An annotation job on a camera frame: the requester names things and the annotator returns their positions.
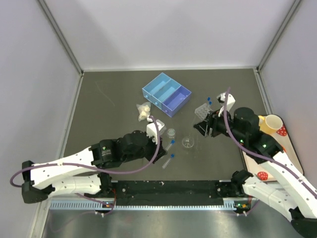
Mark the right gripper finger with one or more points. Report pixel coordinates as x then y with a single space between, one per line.
208 121
207 131

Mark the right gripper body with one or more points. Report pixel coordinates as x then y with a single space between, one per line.
219 126

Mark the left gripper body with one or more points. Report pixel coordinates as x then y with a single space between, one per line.
151 152

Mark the clear test tube rack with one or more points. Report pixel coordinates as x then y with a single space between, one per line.
202 111

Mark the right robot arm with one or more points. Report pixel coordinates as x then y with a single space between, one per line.
298 203

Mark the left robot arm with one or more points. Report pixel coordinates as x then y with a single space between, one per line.
87 171

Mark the clear glass beaker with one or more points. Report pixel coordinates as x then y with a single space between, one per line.
188 142

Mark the glass stoppered bottle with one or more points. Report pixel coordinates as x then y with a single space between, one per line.
171 133

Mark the purple drawer box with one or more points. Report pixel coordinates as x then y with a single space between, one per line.
176 101

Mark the clear bag of corks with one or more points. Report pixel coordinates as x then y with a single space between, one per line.
144 111

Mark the middle blue drawer box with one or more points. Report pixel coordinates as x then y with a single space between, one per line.
164 92

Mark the yellow cup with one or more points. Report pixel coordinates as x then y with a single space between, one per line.
270 124

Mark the light blue drawer box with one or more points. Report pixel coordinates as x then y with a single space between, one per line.
155 85

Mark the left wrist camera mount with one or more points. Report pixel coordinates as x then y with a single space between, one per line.
152 132

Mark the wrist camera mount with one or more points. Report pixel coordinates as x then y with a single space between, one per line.
152 132
229 102

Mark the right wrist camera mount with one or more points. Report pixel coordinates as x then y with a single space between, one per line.
229 102

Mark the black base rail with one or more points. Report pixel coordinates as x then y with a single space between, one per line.
169 192

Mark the grey slotted cable duct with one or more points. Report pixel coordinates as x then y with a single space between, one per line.
225 204

